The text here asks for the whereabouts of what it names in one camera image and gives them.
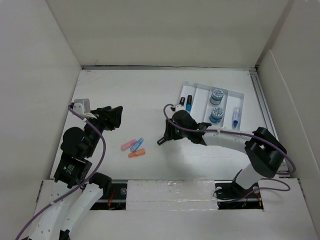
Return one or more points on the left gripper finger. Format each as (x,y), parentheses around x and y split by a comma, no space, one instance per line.
(109,112)
(115,122)

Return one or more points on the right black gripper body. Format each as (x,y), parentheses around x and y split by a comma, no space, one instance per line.
(176,133)

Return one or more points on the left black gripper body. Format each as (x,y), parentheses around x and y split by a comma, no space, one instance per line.
(100,122)

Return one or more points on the blue cap black highlighter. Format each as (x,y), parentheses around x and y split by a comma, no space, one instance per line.
(188,106)

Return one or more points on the pink cap black highlighter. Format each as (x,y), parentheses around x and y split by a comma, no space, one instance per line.
(182,101)

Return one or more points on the green cap black highlighter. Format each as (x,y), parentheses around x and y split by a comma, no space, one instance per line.
(161,141)

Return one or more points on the blue slime jar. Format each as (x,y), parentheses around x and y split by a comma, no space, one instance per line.
(216,96)
(217,113)

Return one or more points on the orange translucent eraser case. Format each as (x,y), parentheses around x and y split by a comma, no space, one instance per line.
(137,153)

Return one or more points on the clear glue stick blue cap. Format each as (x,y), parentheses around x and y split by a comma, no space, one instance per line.
(236,117)

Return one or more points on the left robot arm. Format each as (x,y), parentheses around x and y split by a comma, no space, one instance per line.
(76,188)

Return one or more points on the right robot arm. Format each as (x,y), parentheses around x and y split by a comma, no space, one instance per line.
(264,151)

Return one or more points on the pink translucent eraser case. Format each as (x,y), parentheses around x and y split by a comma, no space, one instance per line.
(128,145)

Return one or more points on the blue translucent eraser case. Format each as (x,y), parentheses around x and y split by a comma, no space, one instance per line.
(136,145)

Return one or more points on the white divided organizer tray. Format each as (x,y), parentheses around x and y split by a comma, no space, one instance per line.
(201,106)

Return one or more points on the white foam block front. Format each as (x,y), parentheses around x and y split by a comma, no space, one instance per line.
(171,195)

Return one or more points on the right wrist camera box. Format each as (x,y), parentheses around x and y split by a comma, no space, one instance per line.
(177,107)

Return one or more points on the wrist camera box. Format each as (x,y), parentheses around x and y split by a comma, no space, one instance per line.
(177,107)
(82,107)

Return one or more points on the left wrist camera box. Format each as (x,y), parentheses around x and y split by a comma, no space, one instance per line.
(82,107)

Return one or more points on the metal rail right edge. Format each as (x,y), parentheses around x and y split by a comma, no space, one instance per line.
(266,114)

